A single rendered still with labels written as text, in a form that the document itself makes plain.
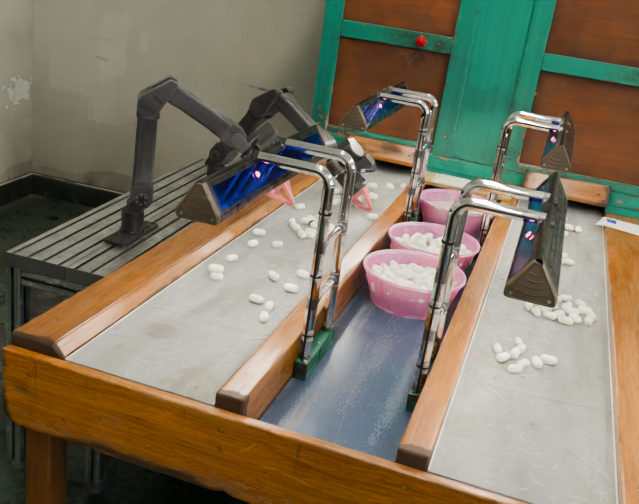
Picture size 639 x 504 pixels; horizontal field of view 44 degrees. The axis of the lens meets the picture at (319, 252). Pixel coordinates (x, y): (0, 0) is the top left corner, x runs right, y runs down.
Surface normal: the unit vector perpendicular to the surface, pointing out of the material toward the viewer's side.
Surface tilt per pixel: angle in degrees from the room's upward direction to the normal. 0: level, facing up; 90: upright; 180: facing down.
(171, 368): 0
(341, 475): 90
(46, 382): 90
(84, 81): 90
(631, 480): 0
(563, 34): 90
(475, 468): 0
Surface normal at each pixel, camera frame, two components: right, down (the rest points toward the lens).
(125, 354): 0.13, -0.92
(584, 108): -0.31, 0.31
